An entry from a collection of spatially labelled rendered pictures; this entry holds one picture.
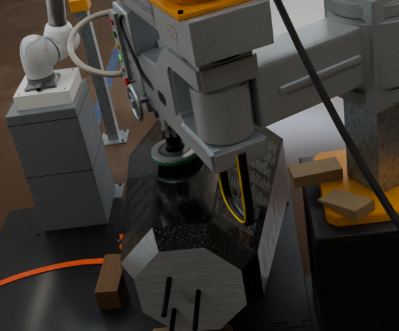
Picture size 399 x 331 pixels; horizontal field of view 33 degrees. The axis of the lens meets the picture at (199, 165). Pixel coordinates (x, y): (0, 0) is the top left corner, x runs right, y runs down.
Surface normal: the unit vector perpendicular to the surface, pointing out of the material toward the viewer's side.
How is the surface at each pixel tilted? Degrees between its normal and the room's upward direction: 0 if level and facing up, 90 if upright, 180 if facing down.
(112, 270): 0
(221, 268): 90
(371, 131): 90
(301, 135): 0
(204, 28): 90
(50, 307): 0
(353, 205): 12
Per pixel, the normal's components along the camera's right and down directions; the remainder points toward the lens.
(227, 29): 0.38, 0.42
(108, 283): -0.16, -0.85
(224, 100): 0.12, 0.49
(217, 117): -0.18, 0.53
